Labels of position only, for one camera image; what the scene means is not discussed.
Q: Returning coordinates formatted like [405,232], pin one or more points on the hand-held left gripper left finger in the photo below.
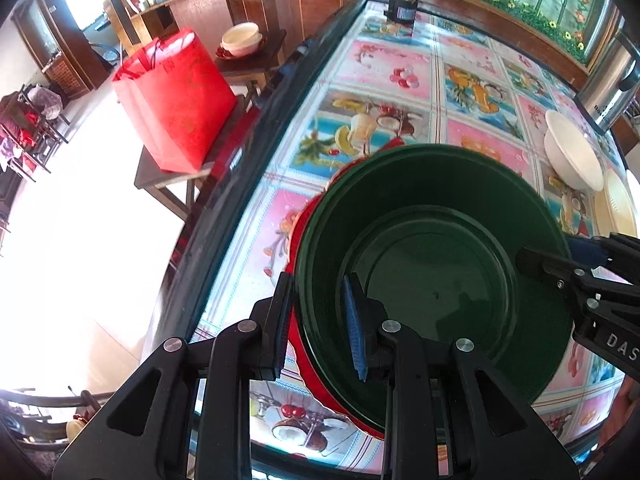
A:
[280,330]

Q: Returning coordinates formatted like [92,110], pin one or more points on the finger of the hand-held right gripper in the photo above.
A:
[590,250]
[550,265]

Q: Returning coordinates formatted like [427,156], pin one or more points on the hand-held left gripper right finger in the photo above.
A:
[355,330]

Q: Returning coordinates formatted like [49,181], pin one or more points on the cream ribbed plastic bowl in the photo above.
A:
[617,205]

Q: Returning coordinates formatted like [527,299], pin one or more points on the red glass plate with sticker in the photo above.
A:
[320,390]

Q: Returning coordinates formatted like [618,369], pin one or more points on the dark green plastic bowl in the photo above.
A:
[450,260]

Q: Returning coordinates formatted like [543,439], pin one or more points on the person's right forearm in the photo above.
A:
[622,410]

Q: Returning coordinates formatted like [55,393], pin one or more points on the stainless steel thermos jug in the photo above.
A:
[610,85]

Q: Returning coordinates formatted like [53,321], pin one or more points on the dark wooden stool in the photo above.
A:
[165,185]
[260,60]

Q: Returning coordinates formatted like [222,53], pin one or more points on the cream plate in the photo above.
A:
[75,430]

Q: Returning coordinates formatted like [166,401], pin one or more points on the red paper gift bag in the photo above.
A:
[175,100]

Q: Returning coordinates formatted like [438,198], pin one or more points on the dark wooden chair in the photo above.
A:
[30,402]

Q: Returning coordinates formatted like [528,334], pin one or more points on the small red saucer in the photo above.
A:
[222,54]

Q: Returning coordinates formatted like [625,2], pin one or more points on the small black motor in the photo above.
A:
[400,10]

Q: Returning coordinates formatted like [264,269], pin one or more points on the small cream bowl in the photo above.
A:
[240,35]

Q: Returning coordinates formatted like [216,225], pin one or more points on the curved wooden counter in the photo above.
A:
[200,15]

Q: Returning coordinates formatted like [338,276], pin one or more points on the dark chair with clothes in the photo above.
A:
[45,105]

